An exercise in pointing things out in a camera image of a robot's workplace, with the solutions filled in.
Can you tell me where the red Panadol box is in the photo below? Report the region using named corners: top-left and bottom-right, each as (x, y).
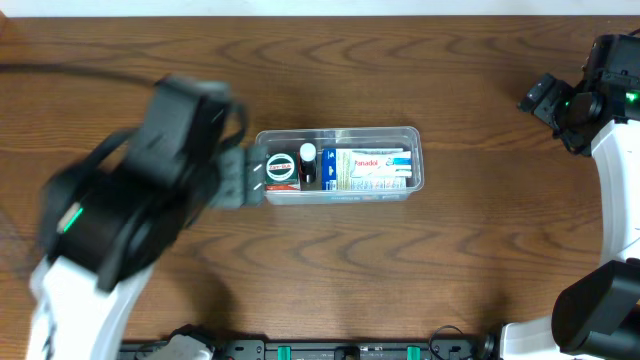
top-left (265, 183), bottom-right (301, 191)

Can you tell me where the green round-label box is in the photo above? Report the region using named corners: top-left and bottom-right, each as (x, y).
top-left (266, 152), bottom-right (300, 186)

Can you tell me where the small dark dropper bottle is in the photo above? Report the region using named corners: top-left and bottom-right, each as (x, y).
top-left (299, 143), bottom-right (317, 184)

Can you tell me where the blue children patches box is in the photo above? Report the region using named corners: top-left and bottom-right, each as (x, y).
top-left (322, 148), bottom-right (410, 191)

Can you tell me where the white blue Panadol box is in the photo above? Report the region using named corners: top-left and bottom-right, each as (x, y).
top-left (350, 151), bottom-right (413, 178)

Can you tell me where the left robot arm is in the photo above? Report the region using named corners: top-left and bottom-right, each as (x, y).
top-left (27, 76), bottom-right (266, 359)

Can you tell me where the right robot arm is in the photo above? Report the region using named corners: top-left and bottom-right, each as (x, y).
top-left (490, 31), bottom-right (639, 360)

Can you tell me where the clear plastic container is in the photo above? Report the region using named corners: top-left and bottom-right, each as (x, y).
top-left (256, 126), bottom-right (424, 205)

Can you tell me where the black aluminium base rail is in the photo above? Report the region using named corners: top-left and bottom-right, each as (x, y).
top-left (208, 337), bottom-right (491, 360)

